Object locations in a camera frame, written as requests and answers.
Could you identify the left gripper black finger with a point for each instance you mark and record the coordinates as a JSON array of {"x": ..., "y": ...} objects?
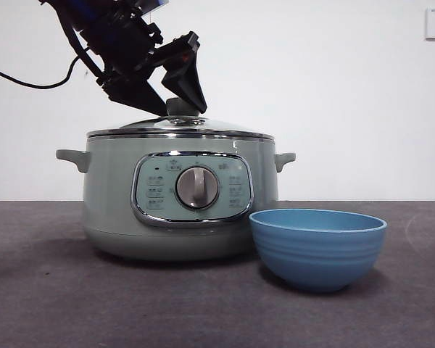
[
  {"x": 190, "y": 83},
  {"x": 134, "y": 92}
]

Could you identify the glass lid with steel rim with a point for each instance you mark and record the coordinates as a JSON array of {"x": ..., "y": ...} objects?
[{"x": 203, "y": 127}]

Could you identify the pale green electric steamer pot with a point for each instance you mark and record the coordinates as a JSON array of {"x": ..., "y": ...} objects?
[{"x": 108, "y": 203}]

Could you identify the blue ribbed bowl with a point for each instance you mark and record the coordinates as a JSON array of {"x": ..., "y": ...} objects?
[{"x": 319, "y": 253}]

